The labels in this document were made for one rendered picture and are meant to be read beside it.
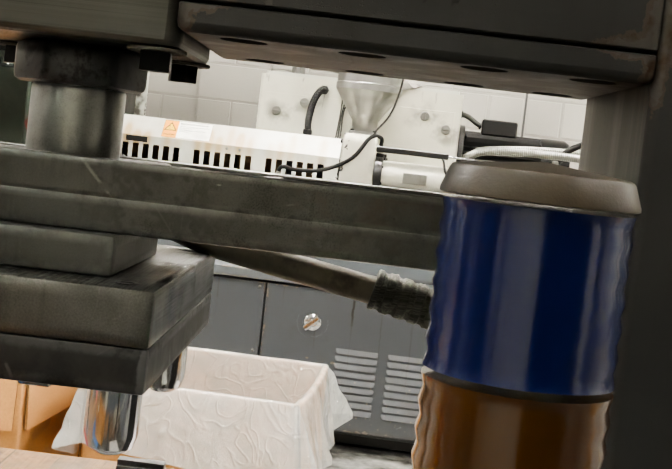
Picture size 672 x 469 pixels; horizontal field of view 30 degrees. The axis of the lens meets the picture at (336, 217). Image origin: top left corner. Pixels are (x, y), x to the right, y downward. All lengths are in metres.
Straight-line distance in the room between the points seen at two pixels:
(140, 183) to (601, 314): 0.26
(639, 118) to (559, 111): 6.50
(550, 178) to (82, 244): 0.26
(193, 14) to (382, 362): 4.59
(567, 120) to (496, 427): 6.73
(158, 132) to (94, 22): 4.89
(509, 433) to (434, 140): 5.31
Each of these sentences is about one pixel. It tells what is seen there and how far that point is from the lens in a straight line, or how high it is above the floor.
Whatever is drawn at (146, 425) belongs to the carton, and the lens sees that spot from 2.78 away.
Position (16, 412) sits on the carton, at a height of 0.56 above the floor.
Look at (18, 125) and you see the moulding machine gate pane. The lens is 5.21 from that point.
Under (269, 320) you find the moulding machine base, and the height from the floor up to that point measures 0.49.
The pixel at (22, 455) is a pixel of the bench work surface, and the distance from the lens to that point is 1.15.
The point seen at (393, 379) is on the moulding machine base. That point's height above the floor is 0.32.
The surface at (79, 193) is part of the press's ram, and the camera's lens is 0.47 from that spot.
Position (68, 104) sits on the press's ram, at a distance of 0.49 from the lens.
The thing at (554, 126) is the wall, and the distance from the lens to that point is 6.95.
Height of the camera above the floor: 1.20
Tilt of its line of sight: 3 degrees down
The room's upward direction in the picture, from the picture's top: 7 degrees clockwise
